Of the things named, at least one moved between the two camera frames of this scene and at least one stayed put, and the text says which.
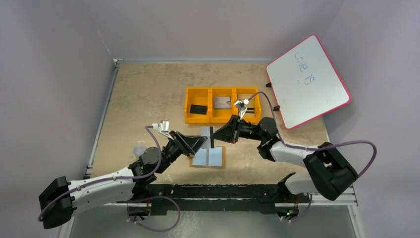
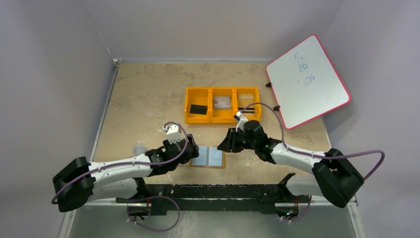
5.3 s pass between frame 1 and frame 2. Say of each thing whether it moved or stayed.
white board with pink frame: stayed
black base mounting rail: stayed
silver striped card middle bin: stayed
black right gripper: moved
